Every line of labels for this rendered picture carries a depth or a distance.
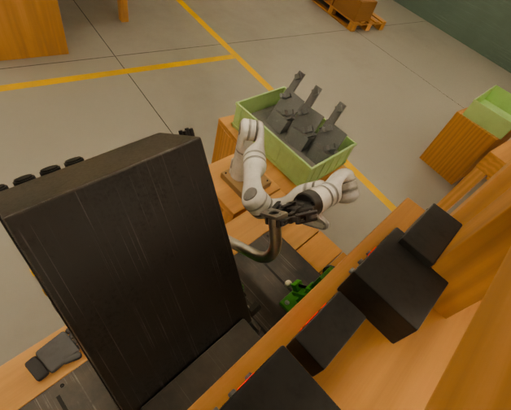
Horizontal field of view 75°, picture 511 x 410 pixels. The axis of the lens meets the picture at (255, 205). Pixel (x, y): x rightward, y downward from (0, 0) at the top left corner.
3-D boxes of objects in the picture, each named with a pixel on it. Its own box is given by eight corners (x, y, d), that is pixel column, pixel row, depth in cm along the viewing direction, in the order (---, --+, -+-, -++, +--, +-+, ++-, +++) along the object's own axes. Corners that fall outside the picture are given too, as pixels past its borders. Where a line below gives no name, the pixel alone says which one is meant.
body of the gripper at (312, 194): (299, 186, 92) (277, 196, 86) (325, 191, 86) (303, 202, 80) (300, 211, 95) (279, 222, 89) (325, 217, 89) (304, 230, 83)
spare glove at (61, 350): (45, 390, 95) (42, 388, 93) (23, 363, 97) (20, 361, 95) (107, 337, 107) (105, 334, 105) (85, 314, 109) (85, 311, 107)
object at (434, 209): (382, 255, 67) (401, 237, 61) (414, 220, 75) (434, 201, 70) (411, 281, 64) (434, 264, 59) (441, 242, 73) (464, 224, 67)
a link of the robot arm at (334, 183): (327, 176, 90) (335, 207, 91) (356, 164, 100) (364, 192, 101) (307, 181, 95) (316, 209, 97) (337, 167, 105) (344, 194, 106)
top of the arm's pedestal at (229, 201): (193, 176, 169) (194, 171, 166) (240, 154, 187) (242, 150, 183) (232, 219, 158) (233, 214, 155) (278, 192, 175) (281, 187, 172)
